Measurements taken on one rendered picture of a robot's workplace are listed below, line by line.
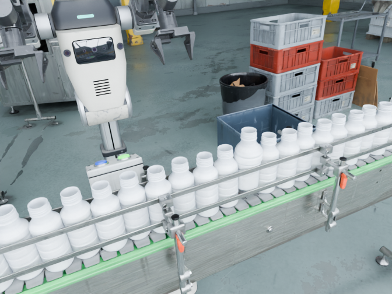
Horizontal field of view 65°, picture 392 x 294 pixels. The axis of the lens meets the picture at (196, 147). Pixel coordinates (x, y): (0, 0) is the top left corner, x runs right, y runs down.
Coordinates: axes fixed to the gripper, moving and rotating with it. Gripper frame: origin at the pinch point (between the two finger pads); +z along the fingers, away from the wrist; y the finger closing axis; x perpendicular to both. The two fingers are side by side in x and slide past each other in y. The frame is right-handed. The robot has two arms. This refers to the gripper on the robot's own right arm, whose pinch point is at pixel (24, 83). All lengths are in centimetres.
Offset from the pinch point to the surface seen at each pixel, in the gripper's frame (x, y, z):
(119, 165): -13.4, 19.7, 28.2
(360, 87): 215, 305, 12
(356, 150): -17, 86, 40
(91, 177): -14.0, 12.6, 29.2
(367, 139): -16, 91, 38
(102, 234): -24.9, 13.2, 41.2
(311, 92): 192, 223, 7
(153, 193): -27, 26, 36
